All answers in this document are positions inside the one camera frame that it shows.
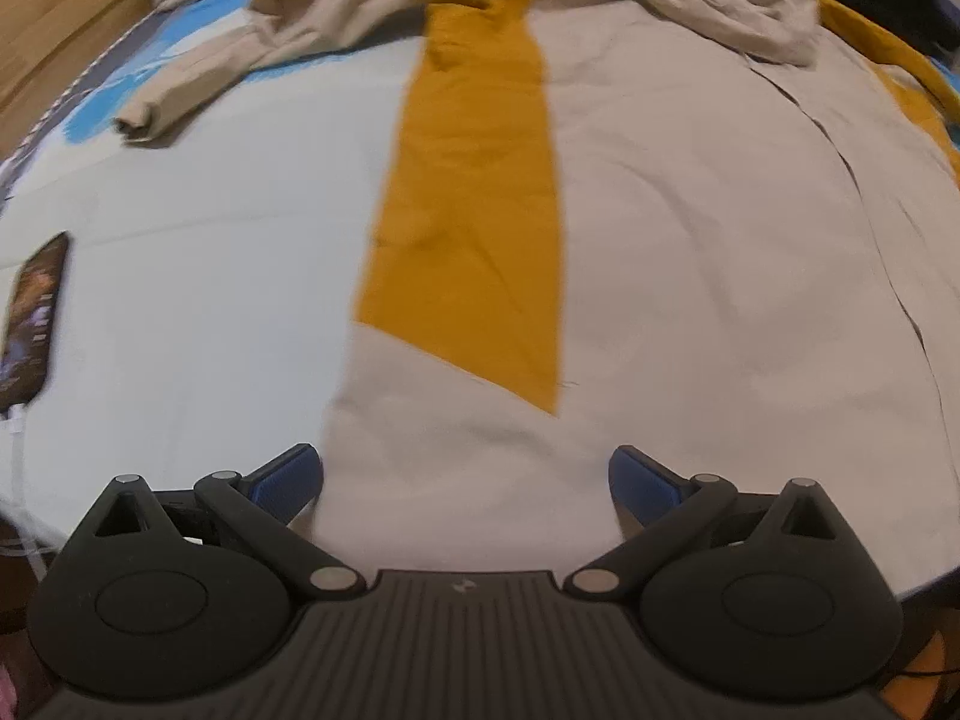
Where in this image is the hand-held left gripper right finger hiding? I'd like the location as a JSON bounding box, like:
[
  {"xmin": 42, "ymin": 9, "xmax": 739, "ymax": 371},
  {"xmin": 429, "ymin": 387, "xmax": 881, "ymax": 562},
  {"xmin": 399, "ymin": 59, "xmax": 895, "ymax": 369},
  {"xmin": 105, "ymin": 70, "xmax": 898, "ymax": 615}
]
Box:
[{"xmin": 562, "ymin": 445, "xmax": 842, "ymax": 602}]

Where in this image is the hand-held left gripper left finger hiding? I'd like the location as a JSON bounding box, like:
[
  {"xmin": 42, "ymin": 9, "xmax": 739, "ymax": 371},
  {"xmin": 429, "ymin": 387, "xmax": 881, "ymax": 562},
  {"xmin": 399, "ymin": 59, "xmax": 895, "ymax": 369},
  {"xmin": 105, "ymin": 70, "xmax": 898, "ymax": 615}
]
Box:
[{"xmin": 96, "ymin": 444, "xmax": 368, "ymax": 602}]

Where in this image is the beige and yellow hoodie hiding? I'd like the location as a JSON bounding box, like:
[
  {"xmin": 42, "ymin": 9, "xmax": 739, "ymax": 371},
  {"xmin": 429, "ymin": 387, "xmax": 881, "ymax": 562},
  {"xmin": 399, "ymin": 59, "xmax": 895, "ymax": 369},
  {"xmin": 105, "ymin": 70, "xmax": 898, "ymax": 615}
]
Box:
[{"xmin": 112, "ymin": 0, "xmax": 960, "ymax": 601}]

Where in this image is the black smartphone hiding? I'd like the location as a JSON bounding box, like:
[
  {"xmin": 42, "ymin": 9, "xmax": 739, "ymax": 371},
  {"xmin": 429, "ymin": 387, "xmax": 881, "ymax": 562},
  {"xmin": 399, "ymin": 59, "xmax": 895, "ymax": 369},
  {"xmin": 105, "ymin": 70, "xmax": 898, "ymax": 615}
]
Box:
[{"xmin": 0, "ymin": 232, "xmax": 72, "ymax": 413}]

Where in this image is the white charging cable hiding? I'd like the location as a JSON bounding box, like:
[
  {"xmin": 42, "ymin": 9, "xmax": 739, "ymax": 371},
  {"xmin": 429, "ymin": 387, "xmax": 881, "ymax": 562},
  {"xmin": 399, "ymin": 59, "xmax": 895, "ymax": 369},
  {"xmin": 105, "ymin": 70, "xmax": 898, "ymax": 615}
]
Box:
[{"xmin": 0, "ymin": 401, "xmax": 65, "ymax": 590}]

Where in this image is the wooden bed frame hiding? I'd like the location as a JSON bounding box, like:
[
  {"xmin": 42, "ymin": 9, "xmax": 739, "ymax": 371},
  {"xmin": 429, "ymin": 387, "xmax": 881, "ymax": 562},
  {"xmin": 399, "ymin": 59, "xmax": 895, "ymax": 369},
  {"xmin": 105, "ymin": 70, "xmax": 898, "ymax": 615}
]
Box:
[{"xmin": 0, "ymin": 0, "xmax": 162, "ymax": 162}]

